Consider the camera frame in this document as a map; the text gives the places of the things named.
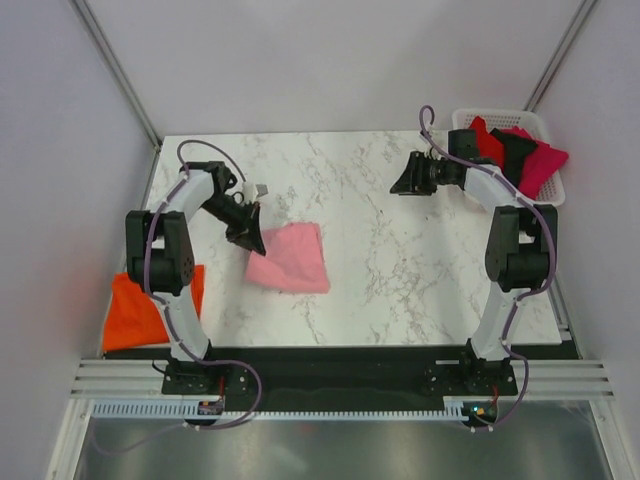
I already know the white slotted cable duct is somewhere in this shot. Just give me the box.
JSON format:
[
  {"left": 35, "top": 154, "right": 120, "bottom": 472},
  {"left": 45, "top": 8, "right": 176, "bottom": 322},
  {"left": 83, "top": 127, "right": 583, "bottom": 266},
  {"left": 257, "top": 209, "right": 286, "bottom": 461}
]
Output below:
[{"left": 91, "top": 398, "right": 498, "bottom": 421}]

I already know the red t shirt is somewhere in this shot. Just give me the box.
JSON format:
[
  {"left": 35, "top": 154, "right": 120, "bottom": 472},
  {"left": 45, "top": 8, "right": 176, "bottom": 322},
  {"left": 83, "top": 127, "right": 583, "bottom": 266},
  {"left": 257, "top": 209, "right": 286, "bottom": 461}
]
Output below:
[{"left": 469, "top": 116, "right": 505, "bottom": 169}]

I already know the corner aluminium post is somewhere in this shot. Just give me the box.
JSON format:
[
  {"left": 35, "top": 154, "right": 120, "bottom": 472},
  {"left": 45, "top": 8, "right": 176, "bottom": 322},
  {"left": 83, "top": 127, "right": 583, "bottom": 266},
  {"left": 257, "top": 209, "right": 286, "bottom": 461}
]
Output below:
[
  {"left": 524, "top": 0, "right": 601, "bottom": 112},
  {"left": 69, "top": 0, "right": 162, "bottom": 152}
]

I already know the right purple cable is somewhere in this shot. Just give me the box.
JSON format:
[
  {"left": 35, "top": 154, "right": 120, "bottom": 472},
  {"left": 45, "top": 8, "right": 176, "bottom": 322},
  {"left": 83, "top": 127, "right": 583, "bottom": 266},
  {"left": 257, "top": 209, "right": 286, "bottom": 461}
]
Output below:
[{"left": 418, "top": 104, "right": 557, "bottom": 434}]

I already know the black t shirt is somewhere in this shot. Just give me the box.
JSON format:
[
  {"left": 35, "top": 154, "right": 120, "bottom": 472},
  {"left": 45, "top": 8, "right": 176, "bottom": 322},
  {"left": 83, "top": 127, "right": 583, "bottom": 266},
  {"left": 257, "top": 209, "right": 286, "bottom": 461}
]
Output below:
[{"left": 490, "top": 129, "right": 538, "bottom": 186}]

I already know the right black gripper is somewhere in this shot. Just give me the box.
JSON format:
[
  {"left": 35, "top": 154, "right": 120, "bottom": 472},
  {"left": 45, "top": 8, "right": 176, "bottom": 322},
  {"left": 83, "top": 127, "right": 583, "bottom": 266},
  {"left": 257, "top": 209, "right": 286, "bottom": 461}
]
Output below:
[{"left": 390, "top": 151, "right": 451, "bottom": 197}]

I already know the folded orange t shirt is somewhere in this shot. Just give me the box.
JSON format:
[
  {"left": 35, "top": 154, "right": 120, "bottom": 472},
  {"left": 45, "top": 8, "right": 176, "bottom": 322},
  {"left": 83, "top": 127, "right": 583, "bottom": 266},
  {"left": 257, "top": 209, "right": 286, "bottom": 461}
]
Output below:
[{"left": 102, "top": 264, "right": 206, "bottom": 353}]

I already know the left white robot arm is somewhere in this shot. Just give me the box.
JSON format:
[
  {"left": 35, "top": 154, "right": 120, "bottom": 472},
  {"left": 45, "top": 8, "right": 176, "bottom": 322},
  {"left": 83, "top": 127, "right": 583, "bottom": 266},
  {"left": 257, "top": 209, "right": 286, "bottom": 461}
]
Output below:
[{"left": 125, "top": 161, "right": 268, "bottom": 393}]

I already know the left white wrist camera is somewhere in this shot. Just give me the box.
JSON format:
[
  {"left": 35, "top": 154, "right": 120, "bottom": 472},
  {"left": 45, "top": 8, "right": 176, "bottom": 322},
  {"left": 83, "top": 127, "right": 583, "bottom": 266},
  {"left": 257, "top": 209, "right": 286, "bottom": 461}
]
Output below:
[{"left": 242, "top": 182, "right": 269, "bottom": 203}]

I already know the magenta t shirt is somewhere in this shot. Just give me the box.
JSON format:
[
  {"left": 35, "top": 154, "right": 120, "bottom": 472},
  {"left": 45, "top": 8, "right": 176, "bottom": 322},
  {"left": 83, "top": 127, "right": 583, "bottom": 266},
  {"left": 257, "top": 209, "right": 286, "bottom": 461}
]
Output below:
[{"left": 518, "top": 141, "right": 569, "bottom": 200}]

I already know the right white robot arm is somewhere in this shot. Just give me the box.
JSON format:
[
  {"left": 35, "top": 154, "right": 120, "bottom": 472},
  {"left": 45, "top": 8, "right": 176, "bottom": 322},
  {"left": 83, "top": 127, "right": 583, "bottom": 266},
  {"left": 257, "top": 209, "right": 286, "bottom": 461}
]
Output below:
[{"left": 390, "top": 129, "right": 558, "bottom": 394}]

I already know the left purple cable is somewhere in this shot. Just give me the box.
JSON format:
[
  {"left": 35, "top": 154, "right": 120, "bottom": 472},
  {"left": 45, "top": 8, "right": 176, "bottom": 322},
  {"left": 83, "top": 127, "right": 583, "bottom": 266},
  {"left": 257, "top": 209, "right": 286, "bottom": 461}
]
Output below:
[{"left": 92, "top": 139, "right": 265, "bottom": 456}]

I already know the left corner aluminium post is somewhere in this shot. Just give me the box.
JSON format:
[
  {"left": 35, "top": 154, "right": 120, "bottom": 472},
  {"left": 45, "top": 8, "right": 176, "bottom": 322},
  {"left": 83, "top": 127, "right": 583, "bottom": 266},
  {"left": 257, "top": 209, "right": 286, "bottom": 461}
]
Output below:
[{"left": 69, "top": 0, "right": 162, "bottom": 152}]

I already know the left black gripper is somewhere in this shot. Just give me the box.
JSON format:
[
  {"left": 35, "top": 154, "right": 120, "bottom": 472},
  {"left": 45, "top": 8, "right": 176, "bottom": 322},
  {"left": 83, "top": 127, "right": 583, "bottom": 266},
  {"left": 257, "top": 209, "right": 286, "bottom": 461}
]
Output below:
[{"left": 200, "top": 194, "right": 265, "bottom": 258}]

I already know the right corner aluminium post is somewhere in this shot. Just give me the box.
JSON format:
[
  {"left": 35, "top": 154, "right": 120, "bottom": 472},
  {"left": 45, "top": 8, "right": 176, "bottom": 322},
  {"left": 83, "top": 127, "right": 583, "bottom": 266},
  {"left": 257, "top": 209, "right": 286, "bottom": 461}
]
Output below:
[{"left": 524, "top": 0, "right": 601, "bottom": 112}]

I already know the white plastic laundry basket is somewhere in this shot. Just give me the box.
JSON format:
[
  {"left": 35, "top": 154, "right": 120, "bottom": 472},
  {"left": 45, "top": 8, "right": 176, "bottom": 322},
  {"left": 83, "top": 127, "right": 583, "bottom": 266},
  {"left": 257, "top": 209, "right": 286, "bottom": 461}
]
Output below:
[{"left": 452, "top": 108, "right": 568, "bottom": 207}]

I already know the purple cable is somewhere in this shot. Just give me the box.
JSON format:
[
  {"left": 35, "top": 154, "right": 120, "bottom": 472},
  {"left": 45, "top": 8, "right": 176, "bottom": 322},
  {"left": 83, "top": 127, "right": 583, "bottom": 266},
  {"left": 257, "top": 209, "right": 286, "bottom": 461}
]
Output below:
[
  {"left": 92, "top": 139, "right": 265, "bottom": 456},
  {"left": 418, "top": 104, "right": 557, "bottom": 434}
]

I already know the pink t shirt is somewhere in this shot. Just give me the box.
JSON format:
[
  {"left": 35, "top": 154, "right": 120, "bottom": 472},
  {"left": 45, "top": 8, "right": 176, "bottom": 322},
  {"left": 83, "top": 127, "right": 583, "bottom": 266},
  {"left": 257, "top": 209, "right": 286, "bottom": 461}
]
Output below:
[{"left": 245, "top": 222, "right": 330, "bottom": 294}]

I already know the aluminium frame rail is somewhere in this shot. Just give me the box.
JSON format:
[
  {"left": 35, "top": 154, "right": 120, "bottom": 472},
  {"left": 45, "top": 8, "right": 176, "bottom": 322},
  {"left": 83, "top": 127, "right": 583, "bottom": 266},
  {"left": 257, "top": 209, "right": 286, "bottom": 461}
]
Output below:
[{"left": 71, "top": 360, "right": 614, "bottom": 401}]

